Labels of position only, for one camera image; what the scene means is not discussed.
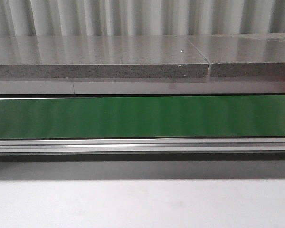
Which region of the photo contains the grey stone slab left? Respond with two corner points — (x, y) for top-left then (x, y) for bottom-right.
(0, 36), (208, 78)

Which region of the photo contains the grey stone slab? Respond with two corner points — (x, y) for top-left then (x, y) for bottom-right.
(0, 36), (208, 78)
(188, 33), (285, 80)

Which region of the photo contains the grey stone slab right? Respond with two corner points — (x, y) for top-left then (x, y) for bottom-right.
(188, 33), (285, 80)

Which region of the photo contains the green conveyor belt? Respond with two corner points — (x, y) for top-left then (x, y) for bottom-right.
(0, 95), (285, 140)

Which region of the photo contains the white conveyor back panel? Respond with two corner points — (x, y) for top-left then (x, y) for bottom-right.
(0, 77), (285, 95)

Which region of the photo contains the white corrugated curtain backdrop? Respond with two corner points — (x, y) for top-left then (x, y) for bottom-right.
(0, 0), (285, 36)

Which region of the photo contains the aluminium conveyor front rail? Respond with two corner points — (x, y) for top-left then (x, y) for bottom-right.
(0, 137), (285, 156)

